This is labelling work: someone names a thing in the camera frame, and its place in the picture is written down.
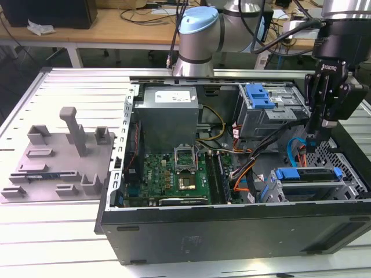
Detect orange power wire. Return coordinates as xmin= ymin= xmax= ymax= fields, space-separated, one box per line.
xmin=297 ymin=146 xmax=310 ymax=167

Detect blue data wire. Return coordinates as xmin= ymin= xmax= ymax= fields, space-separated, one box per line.
xmin=285 ymin=137 xmax=317 ymax=169

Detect grey metal disk bay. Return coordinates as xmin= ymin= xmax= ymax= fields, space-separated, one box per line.
xmin=269 ymin=166 xmax=363 ymax=203

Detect blue plastic drive latch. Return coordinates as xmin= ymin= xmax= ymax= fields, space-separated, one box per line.
xmin=245 ymin=83 xmax=276 ymax=110

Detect grey metal drive cage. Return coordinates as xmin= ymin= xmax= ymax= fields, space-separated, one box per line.
xmin=236 ymin=83 xmax=315 ymax=140

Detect installed RAM stick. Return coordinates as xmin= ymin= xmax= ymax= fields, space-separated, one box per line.
xmin=216 ymin=153 xmax=233 ymax=201

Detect grey power supply unit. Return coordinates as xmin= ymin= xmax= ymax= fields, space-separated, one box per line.
xmin=133 ymin=86 xmax=201 ymax=146

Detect metal socket cover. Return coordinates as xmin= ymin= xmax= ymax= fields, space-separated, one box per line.
xmin=173 ymin=144 xmax=199 ymax=174

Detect CPU socket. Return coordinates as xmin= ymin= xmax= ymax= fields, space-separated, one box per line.
xmin=177 ymin=171 xmax=196 ymax=192

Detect black graphics card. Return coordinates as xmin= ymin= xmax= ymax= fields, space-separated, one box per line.
xmin=158 ymin=196 xmax=209 ymax=207

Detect black open PC case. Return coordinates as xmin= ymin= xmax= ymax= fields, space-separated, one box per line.
xmin=94 ymin=75 xmax=371 ymax=266

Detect green motherboard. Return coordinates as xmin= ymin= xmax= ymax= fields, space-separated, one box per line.
xmin=124 ymin=152 xmax=241 ymax=207

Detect wooden desk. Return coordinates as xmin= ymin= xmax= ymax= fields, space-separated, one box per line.
xmin=0 ymin=0 xmax=322 ymax=69

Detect grey parts rack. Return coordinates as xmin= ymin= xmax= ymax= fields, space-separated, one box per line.
xmin=0 ymin=106 xmax=117 ymax=203

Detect large black box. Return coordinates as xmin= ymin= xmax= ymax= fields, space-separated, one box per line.
xmin=4 ymin=0 xmax=98 ymax=30

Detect crumpled white plastic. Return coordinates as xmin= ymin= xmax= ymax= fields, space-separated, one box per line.
xmin=27 ymin=19 xmax=55 ymax=37

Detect spare RAM stick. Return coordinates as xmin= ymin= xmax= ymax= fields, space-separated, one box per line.
xmin=25 ymin=173 xmax=63 ymax=180

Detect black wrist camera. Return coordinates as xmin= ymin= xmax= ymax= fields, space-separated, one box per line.
xmin=330 ymin=83 xmax=369 ymax=121

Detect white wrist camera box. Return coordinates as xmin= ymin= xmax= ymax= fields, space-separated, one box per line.
xmin=282 ymin=19 xmax=321 ymax=40

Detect black camera cable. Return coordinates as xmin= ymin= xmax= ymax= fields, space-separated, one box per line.
xmin=250 ymin=17 xmax=324 ymax=56

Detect black cable bundle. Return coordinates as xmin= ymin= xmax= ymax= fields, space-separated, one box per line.
xmin=230 ymin=118 xmax=308 ymax=179

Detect yellow power wires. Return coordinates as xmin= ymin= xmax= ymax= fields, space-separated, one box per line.
xmin=195 ymin=105 xmax=227 ymax=143

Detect orange data cable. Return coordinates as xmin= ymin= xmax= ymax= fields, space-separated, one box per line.
xmin=233 ymin=173 xmax=250 ymax=193

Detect coiled black desk cable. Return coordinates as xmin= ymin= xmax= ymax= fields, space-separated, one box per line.
xmin=120 ymin=7 xmax=186 ymax=26

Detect red black fan wire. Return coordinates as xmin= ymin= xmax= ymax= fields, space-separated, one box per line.
xmin=127 ymin=121 xmax=143 ymax=172

